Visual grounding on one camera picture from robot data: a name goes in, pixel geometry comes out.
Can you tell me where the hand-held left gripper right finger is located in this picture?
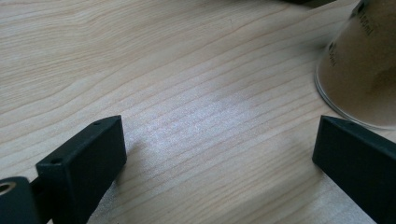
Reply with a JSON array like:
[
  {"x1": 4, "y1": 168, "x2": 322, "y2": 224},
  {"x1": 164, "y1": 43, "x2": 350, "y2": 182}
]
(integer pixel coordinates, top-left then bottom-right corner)
[{"x1": 312, "y1": 115, "x2": 396, "y2": 224}]

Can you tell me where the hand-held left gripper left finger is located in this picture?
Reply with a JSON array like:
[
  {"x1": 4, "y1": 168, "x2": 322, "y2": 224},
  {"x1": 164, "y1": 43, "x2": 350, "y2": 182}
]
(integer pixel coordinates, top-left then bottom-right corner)
[{"x1": 31, "y1": 115, "x2": 128, "y2": 224}]

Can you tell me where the glass jar with silver lid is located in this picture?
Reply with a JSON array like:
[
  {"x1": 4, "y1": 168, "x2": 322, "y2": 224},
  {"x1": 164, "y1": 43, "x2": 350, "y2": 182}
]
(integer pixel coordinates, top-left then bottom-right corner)
[{"x1": 314, "y1": 0, "x2": 396, "y2": 131}]

